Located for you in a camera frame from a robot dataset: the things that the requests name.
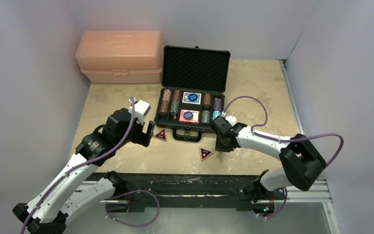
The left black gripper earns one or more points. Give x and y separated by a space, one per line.
142 138

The red triangular dealer button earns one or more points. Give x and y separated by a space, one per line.
161 135

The brown poker chip stack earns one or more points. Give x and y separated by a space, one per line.
207 100

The grey poker chip stack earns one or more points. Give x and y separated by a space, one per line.
205 117

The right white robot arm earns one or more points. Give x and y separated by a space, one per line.
301 163

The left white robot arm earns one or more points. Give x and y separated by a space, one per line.
58 205

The black poker set case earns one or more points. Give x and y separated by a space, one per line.
195 70

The brown lower chip stack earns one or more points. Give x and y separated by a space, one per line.
164 108

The green chip stack in case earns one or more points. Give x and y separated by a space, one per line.
174 108

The orange chip stack in case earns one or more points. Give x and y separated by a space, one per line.
166 95

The red card deck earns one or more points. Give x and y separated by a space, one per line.
189 116

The dark red chip stack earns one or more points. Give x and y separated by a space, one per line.
176 96

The blue card deck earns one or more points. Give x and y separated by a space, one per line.
192 98

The light blue chip stack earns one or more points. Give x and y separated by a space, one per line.
216 114

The purple chip stack in case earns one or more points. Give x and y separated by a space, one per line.
217 105

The pink plastic storage box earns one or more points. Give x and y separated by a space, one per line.
121 56

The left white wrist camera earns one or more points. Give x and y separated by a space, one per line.
141 109

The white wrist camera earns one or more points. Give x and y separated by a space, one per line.
229 118
141 109

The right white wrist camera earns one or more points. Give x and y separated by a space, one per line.
229 118

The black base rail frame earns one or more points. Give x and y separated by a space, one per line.
237 192

